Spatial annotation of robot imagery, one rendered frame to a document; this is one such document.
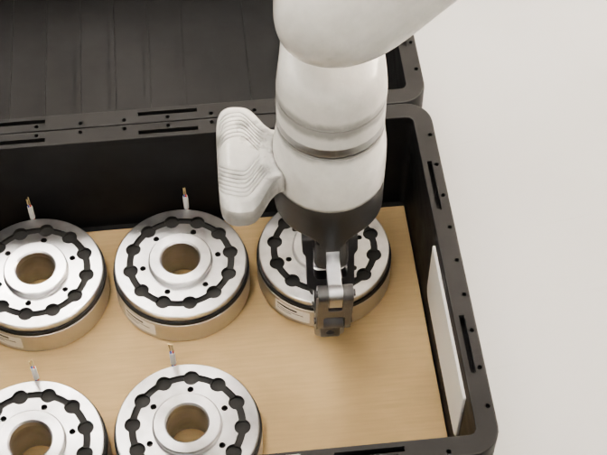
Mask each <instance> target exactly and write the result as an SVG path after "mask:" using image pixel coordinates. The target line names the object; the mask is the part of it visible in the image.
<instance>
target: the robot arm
mask: <svg viewBox="0 0 607 455"><path fill-rule="evenodd" d="M456 1H457V0H273V16H274V23H275V30H276V34H277V36H278V38H279V40H280V47H279V56H278V64H277V72H276V80H275V110H276V122H275V130H272V129H269V128H268V127H266V126H265V125H264V124H263V123H262V122H261V121H260V120H259V119H258V118H257V117H256V116H255V115H254V114H253V113H252V112H251V111H250V110H248V109H246V108H244V107H228V108H225V109H223V110H222V111H221V112H220V113H219V116H218V120H217V127H216V141H217V164H218V182H219V204H220V210H221V214H222V217H223V218H224V220H225V221H226V222H227V223H228V224H230V225H231V226H236V227H242V226H249V225H252V224H254V223H255V222H257V221H258V220H259V218H260V217H261V216H262V214H263V212H264V211H265V209H266V207H267V205H268V203H269V202H270V200H271V199H272V198H275V206H276V208H277V211H278V213H279V214H280V216H281V217H282V219H283V220H284V221H285V222H286V223H287V224H288V225H289V226H290V227H291V228H293V229H294V230H296V231H298V232H299V233H301V243H302V250H303V254H304V255H305V275H306V282H307V286H308V287H309V288H310V289H313V302H312V308H313V309H314V318H313V322H314V324H313V326H314V334H315V335H316V336H321V337H334V336H340V335H341V334H342V333H343V331H344V328H348V327H350V323H351V322H352V317H351V316H352V309H353V303H354V296H356V291H355V289H353V284H354V254H355V253H356V252H357V250H358V233H359V232H360V231H362V230H363V229H364V228H366V227H367V226H368V225H370V223H371V222H372V221H373V220H374V219H375V218H376V216H377V215H378V213H379V211H380V208H381V205H382V200H383V190H384V179H385V169H386V158H387V133H386V126H385V117H386V106H387V94H388V71H387V62H386V53H387V52H389V51H392V50H393V49H395V48H396V47H397V46H398V45H400V44H401V43H402V42H404V41H406V40H407V39H408V38H410V37H411V36H412V35H414V34H415V33H416V32H418V31H419V30H420V29H421V28H423V27H424V26H425V25H427V24H428V23H429V22H431V21H432V20H433V19H434V18H435V17H436V16H437V15H439V14H440V13H442V12H443V11H444V10H446V9H447V8H448V7H450V6H451V5H452V4H454V3H455V2H456ZM313 260H314V263H315V264H316V265H317V266H318V267H319V268H322V269H326V270H322V271H317V270H315V269H314V268H313ZM343 266H344V267H343ZM342 267H343V268H342Z"/></svg>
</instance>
